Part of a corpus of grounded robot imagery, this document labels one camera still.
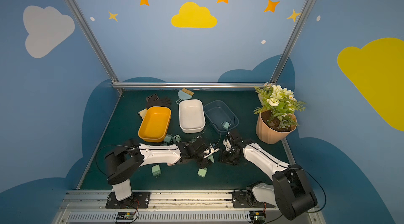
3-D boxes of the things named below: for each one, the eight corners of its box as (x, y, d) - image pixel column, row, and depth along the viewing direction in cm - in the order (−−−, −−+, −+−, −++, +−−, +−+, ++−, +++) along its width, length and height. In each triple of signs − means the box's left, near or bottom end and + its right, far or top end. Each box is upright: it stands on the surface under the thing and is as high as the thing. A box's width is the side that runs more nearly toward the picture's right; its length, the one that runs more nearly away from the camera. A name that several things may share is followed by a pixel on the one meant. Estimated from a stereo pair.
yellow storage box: (138, 143, 95) (135, 139, 91) (148, 110, 111) (146, 105, 107) (167, 143, 95) (166, 139, 91) (172, 110, 111) (171, 106, 107)
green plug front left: (153, 178, 82) (152, 177, 80) (152, 168, 85) (151, 166, 84) (161, 176, 83) (160, 174, 81) (159, 165, 86) (158, 164, 84)
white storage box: (176, 133, 100) (175, 128, 96) (180, 104, 116) (179, 99, 111) (205, 133, 101) (205, 128, 96) (205, 104, 116) (205, 99, 111)
